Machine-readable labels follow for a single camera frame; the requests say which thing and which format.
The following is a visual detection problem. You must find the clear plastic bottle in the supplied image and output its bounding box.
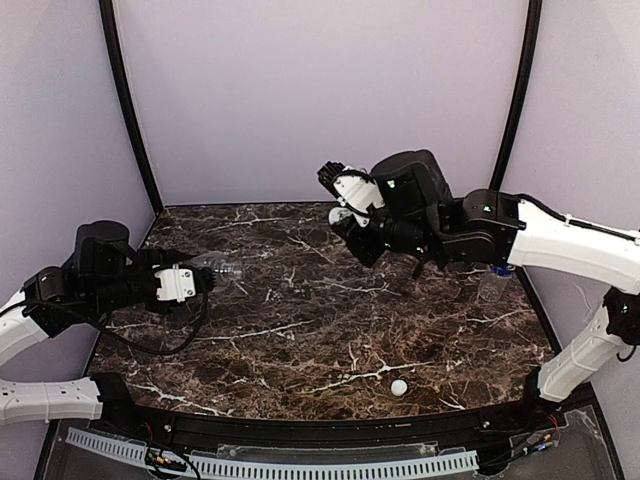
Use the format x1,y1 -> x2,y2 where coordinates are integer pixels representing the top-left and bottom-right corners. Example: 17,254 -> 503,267
188,251 -> 244,291

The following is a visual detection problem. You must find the white slotted cable duct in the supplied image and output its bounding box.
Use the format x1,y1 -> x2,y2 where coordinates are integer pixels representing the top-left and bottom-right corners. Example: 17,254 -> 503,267
65,428 -> 479,479

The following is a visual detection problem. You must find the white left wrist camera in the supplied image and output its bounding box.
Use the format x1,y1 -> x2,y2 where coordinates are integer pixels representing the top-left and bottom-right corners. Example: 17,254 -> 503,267
154,265 -> 197,303

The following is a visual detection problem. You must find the white ribbed bottle cap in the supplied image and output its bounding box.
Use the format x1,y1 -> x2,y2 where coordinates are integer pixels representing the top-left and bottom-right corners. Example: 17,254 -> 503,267
328,207 -> 354,235

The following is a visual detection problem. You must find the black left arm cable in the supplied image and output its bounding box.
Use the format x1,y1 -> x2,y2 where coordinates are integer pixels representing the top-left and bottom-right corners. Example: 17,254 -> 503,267
94,284 -> 211,356

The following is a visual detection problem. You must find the black right corner frame post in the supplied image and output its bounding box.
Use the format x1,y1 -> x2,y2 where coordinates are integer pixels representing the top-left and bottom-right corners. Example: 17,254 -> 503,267
488,0 -> 543,191

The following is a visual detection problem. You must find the black left corner frame post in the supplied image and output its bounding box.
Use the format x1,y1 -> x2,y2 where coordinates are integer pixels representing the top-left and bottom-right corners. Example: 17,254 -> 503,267
98,0 -> 164,216

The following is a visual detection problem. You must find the black corner frame post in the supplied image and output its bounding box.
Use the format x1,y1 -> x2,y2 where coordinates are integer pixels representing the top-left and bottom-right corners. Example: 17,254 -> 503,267
98,0 -> 164,216
488,0 -> 543,191

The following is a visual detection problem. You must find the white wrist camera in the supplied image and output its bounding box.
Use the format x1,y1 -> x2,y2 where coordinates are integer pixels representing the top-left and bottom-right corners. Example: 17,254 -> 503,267
317,161 -> 385,218
154,265 -> 197,303

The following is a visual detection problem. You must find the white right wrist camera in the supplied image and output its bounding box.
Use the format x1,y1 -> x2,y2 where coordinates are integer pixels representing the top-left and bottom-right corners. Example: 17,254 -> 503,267
317,161 -> 385,218

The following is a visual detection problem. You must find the black front frame rail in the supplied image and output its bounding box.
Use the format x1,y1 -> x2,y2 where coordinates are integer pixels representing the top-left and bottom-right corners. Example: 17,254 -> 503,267
90,373 -> 560,452

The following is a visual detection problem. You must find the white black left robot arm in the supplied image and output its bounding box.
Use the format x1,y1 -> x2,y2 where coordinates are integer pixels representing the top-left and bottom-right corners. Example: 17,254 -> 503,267
1,220 -> 218,425

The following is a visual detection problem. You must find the blue label Pocari bottle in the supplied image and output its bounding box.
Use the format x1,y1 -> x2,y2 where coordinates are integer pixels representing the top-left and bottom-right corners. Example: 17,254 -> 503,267
478,265 -> 515,302

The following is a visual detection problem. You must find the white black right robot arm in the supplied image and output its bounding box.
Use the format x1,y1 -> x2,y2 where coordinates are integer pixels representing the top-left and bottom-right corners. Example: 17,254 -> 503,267
318,150 -> 639,403

